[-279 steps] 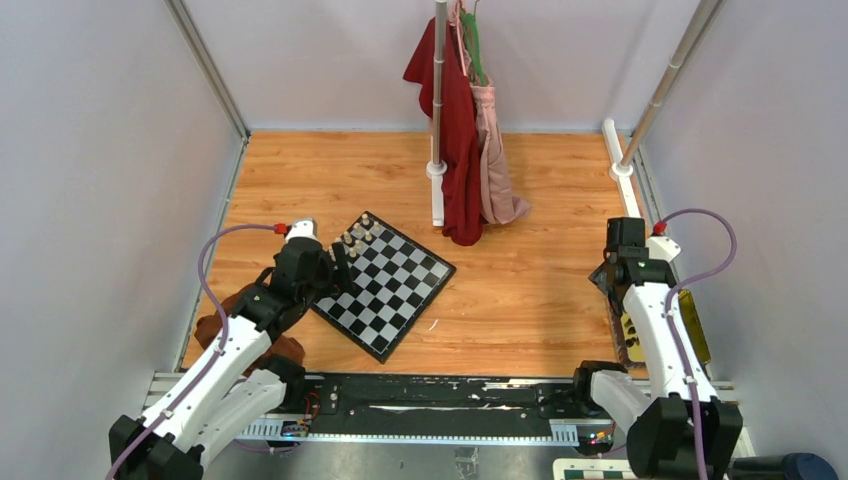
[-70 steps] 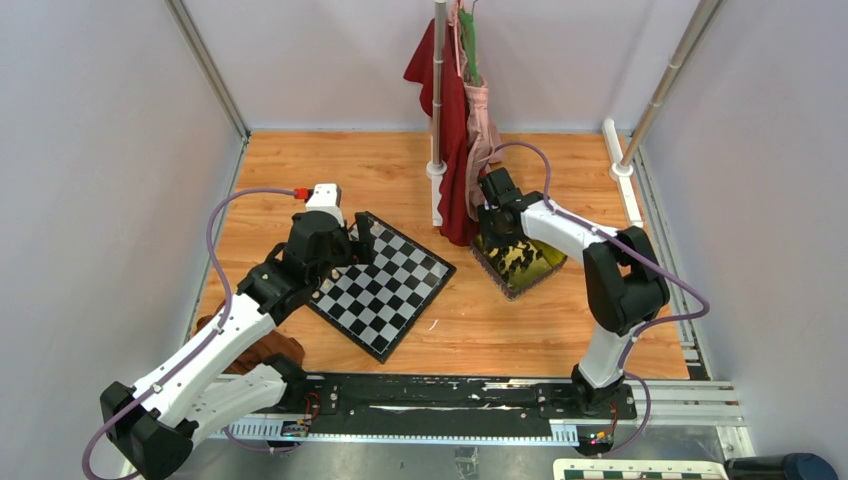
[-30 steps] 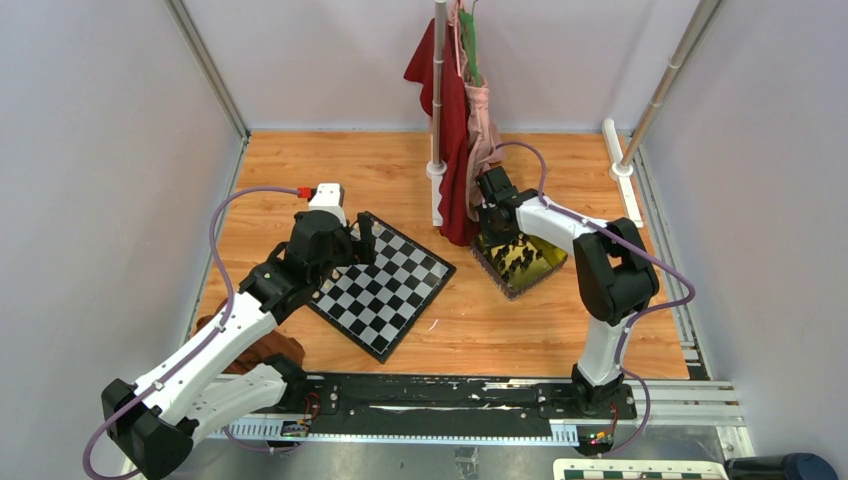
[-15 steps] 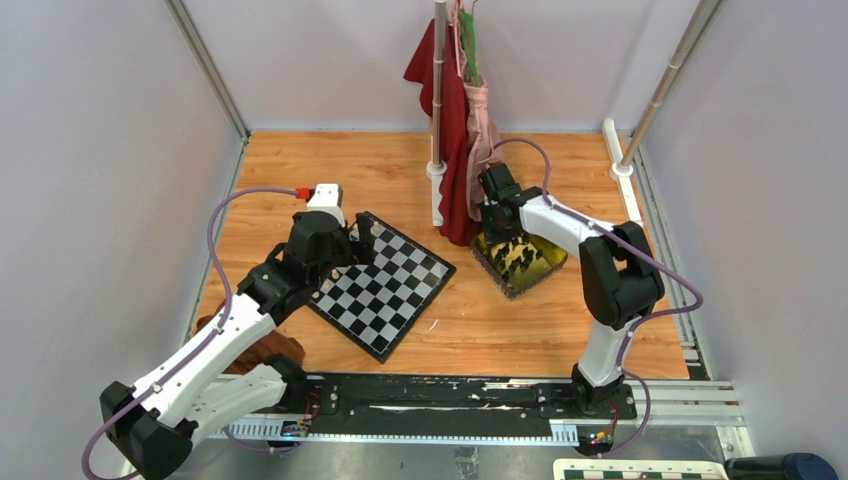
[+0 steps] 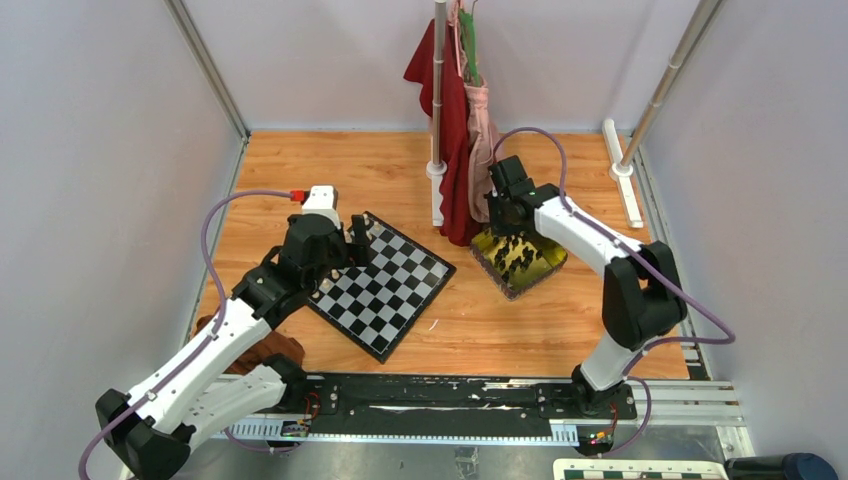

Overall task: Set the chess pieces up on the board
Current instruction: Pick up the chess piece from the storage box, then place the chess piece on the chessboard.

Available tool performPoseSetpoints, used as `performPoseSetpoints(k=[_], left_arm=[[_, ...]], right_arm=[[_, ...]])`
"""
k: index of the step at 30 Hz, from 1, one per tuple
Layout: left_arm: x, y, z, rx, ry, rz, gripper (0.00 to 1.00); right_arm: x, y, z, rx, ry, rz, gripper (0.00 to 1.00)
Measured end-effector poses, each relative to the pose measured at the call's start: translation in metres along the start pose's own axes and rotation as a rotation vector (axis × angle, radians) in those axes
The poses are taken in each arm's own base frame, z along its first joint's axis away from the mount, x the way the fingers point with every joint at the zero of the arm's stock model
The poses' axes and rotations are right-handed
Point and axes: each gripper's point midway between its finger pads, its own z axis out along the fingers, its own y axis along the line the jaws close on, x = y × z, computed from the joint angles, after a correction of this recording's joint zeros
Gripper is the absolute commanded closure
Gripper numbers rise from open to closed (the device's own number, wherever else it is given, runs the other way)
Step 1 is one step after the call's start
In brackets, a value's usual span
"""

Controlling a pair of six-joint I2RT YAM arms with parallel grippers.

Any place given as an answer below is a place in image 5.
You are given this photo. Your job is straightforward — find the white rack foot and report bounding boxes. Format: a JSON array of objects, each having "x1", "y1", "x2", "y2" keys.
[
  {"x1": 601, "y1": 118, "x2": 644, "y2": 229},
  {"x1": 426, "y1": 161, "x2": 447, "y2": 227}
]

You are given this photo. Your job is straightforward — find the brown crumpled cloth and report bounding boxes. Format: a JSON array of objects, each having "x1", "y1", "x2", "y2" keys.
[{"x1": 224, "y1": 331, "x2": 305, "y2": 375}]

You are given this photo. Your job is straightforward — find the black chess pieces in tin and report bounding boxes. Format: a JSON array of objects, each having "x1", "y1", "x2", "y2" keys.
[{"x1": 492, "y1": 234, "x2": 542, "y2": 282}]

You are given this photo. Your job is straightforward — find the silver rack pole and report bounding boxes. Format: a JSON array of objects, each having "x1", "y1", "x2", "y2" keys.
[
  {"x1": 428, "y1": 0, "x2": 447, "y2": 178},
  {"x1": 620, "y1": 0, "x2": 723, "y2": 169}
]

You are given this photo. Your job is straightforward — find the dark red hanging shirt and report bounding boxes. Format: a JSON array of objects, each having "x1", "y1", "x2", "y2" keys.
[{"x1": 403, "y1": 21, "x2": 481, "y2": 247}]

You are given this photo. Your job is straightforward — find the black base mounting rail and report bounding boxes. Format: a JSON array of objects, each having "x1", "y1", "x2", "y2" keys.
[{"x1": 266, "y1": 373, "x2": 637, "y2": 444}]

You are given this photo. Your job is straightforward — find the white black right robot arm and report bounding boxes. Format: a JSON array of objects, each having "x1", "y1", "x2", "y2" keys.
[{"x1": 486, "y1": 156, "x2": 687, "y2": 418}]

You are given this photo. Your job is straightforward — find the yellow metal tin tray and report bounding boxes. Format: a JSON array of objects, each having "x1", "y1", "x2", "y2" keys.
[{"x1": 469, "y1": 228, "x2": 568, "y2": 301}]

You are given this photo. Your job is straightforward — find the pink hanging garment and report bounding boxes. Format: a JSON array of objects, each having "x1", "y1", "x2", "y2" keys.
[{"x1": 448, "y1": 1, "x2": 498, "y2": 223}]

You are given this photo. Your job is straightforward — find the silver centre rack pole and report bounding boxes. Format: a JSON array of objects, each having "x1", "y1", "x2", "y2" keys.
[{"x1": 428, "y1": 0, "x2": 447, "y2": 178}]

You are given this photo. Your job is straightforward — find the green white chessboard box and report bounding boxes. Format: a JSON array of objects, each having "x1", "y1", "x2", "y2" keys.
[{"x1": 552, "y1": 458, "x2": 728, "y2": 480}]

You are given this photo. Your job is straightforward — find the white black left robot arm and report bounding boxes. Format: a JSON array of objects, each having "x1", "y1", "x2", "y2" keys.
[{"x1": 95, "y1": 213, "x2": 373, "y2": 479}]

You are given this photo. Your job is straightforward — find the cream chess pieces row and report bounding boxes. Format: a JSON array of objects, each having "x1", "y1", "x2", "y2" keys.
[{"x1": 312, "y1": 213, "x2": 376, "y2": 297}]

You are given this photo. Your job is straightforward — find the green clothes hanger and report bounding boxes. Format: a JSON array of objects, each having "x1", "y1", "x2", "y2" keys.
[{"x1": 458, "y1": 7, "x2": 483, "y2": 87}]

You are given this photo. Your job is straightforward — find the dark blue cylinder object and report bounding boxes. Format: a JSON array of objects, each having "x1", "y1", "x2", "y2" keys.
[{"x1": 724, "y1": 453, "x2": 839, "y2": 480}]

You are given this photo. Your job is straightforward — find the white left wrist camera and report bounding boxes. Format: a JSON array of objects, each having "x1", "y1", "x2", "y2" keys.
[{"x1": 301, "y1": 185, "x2": 342, "y2": 229}]

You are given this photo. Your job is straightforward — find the silver right rack pole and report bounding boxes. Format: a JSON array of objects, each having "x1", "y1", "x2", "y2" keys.
[{"x1": 620, "y1": 0, "x2": 723, "y2": 169}]

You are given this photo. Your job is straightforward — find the white centre rack foot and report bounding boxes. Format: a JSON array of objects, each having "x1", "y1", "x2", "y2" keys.
[{"x1": 426, "y1": 161, "x2": 447, "y2": 227}]

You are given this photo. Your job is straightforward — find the black white chessboard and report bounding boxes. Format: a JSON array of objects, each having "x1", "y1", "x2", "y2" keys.
[{"x1": 309, "y1": 211, "x2": 456, "y2": 363}]

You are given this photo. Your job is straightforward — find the white right rack foot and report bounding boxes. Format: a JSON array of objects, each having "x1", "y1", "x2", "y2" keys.
[{"x1": 601, "y1": 118, "x2": 644, "y2": 229}]

